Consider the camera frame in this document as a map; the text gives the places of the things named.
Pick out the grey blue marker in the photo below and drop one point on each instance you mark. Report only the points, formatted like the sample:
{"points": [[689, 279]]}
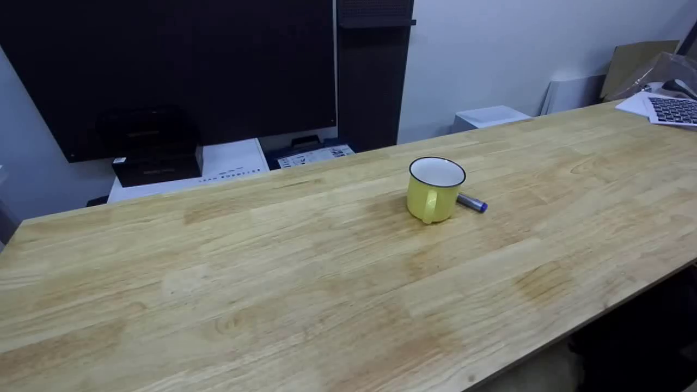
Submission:
{"points": [[473, 204]]}

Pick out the yellow enamel cup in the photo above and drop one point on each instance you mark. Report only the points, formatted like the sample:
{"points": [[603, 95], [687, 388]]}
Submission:
{"points": [[433, 185]]}

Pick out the dark tray with papers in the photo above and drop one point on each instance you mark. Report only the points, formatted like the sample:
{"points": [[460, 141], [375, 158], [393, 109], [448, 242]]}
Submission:
{"points": [[305, 151]]}

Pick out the white paper box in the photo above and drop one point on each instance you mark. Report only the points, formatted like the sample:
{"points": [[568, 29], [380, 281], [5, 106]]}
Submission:
{"points": [[234, 160]]}

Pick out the white box behind table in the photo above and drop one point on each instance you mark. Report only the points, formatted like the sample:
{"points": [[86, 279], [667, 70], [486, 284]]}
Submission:
{"points": [[486, 115]]}

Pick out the large black monitor screen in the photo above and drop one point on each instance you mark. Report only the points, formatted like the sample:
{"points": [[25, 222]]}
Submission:
{"points": [[235, 69]]}

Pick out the dark vertical pillar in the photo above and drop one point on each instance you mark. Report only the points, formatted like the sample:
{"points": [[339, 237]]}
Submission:
{"points": [[370, 69]]}

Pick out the white chair back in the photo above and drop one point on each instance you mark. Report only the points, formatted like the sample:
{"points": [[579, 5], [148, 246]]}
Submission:
{"points": [[571, 91]]}

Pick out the brown cardboard box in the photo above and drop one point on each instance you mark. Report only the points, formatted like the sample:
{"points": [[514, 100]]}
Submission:
{"points": [[633, 66]]}

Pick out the keyboard on papers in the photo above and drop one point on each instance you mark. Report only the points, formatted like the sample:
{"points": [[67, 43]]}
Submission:
{"points": [[676, 111]]}

